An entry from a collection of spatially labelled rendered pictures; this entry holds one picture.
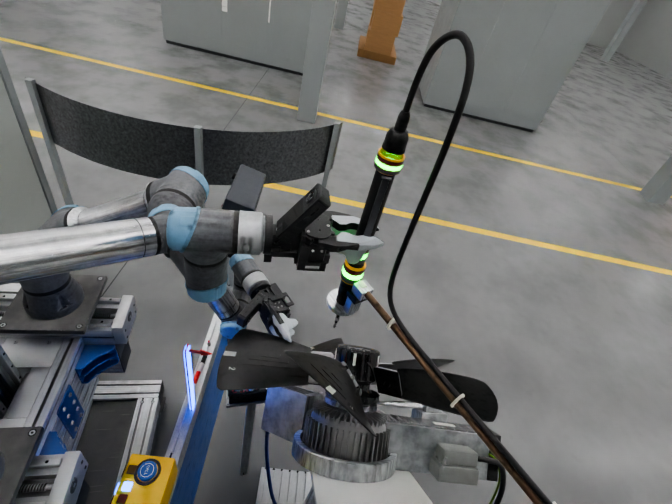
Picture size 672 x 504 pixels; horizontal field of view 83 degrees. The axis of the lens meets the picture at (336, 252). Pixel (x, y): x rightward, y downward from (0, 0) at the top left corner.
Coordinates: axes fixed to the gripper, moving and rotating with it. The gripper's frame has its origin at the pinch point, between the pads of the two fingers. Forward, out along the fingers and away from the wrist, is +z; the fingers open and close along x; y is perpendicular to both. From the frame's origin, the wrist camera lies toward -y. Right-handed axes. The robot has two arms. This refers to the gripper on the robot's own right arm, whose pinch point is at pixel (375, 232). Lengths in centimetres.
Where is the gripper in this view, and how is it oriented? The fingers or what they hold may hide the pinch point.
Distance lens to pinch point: 69.9
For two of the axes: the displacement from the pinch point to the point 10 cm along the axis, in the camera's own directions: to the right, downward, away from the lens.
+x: 1.4, 6.8, -7.2
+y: -2.0, 7.3, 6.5
